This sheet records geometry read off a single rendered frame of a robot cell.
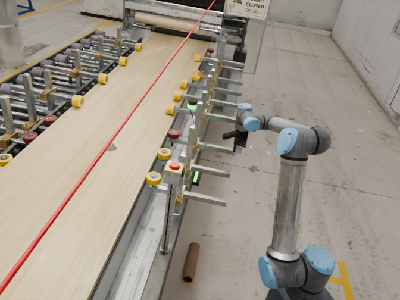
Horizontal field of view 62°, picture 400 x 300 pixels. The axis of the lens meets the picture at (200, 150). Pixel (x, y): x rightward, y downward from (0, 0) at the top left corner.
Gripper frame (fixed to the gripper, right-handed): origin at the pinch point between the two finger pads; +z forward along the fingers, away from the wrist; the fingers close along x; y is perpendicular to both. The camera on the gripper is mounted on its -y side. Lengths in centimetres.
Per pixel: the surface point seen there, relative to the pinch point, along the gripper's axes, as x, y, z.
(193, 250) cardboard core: -24, -16, 74
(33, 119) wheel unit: -12, -134, -6
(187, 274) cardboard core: -45, -16, 75
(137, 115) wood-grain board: 13, -71, -10
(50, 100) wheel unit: 11, -134, -11
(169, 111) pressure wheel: 20, -49, -13
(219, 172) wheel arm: -26.6, -6.1, -1.7
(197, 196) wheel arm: -52, -15, -1
